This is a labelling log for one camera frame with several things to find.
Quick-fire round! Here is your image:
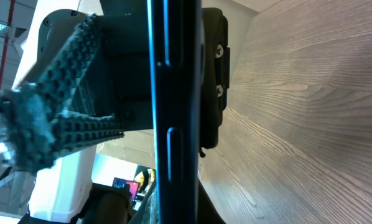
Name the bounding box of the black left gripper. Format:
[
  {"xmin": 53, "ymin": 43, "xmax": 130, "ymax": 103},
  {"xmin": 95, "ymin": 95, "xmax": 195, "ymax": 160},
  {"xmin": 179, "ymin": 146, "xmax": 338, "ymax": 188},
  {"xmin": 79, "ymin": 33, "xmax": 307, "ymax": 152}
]
[{"xmin": 22, "ymin": 0, "xmax": 230, "ymax": 159}]

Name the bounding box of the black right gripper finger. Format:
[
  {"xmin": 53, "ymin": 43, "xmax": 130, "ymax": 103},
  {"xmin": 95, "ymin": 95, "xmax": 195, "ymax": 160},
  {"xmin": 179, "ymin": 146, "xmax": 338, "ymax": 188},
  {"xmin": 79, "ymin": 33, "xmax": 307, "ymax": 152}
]
[{"xmin": 0, "ymin": 83, "xmax": 55, "ymax": 173}]

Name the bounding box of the blue Galaxy smartphone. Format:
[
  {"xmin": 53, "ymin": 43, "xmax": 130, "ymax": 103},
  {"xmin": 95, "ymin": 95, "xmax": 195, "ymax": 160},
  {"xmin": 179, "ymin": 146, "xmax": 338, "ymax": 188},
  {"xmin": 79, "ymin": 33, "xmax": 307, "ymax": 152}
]
[{"xmin": 147, "ymin": 0, "xmax": 203, "ymax": 223}]

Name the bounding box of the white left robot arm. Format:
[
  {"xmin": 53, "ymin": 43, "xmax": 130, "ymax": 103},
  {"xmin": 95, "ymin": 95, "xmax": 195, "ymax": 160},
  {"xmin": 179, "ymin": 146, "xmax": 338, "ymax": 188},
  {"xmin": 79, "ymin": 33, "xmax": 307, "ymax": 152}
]
[{"xmin": 2, "ymin": 1, "xmax": 230, "ymax": 223}]

